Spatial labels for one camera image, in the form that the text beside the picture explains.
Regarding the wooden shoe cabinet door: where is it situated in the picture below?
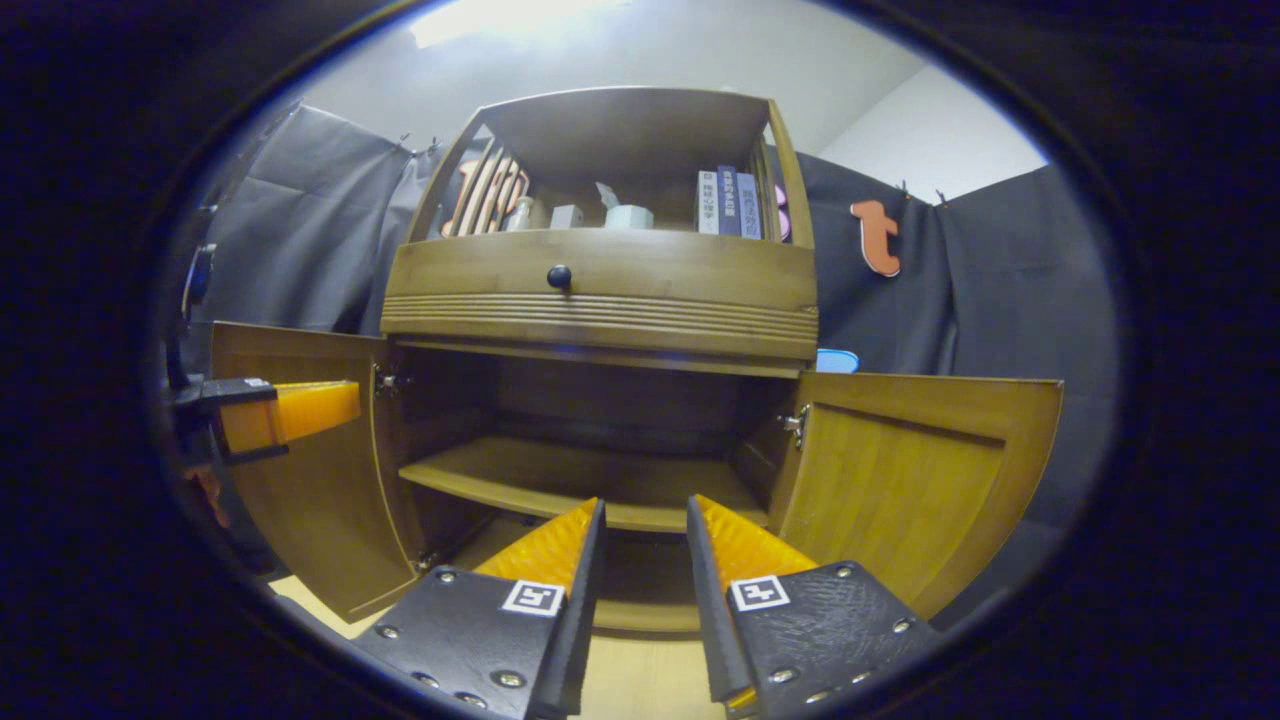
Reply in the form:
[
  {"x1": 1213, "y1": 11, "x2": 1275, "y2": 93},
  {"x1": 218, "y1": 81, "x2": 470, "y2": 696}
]
[
  {"x1": 208, "y1": 322, "x2": 429, "y2": 624},
  {"x1": 772, "y1": 371, "x2": 1065, "y2": 621}
]

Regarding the wooden inner shelf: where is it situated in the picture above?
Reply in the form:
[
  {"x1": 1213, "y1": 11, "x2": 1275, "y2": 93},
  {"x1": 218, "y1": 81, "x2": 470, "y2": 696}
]
[{"x1": 398, "y1": 435, "x2": 771, "y2": 534}]

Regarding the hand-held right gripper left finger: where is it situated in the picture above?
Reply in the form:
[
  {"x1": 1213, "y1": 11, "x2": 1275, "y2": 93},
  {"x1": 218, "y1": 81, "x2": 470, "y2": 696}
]
[{"x1": 352, "y1": 498, "x2": 608, "y2": 720}]

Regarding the dark blue book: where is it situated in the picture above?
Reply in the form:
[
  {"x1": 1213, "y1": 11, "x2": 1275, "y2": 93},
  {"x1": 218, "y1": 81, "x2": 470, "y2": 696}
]
[{"x1": 717, "y1": 165, "x2": 743, "y2": 238}]

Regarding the wooden double-door shoe cabinet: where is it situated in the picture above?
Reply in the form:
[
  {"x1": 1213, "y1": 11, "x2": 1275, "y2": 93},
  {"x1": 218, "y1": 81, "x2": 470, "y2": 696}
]
[{"x1": 372, "y1": 85, "x2": 821, "y2": 633}]

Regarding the ceiling light panel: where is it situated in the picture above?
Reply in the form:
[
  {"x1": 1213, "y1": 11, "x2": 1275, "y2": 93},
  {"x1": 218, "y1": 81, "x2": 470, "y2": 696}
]
[{"x1": 408, "y1": 0, "x2": 631, "y2": 49}]

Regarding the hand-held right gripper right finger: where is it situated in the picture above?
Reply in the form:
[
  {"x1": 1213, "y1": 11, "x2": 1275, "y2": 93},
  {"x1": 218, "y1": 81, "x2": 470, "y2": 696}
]
[{"x1": 683, "y1": 493, "x2": 941, "y2": 716}]

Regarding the black backdrop cloth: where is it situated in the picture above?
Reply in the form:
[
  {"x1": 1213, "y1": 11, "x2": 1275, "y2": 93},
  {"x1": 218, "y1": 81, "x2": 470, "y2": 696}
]
[{"x1": 175, "y1": 100, "x2": 1119, "y2": 631}]

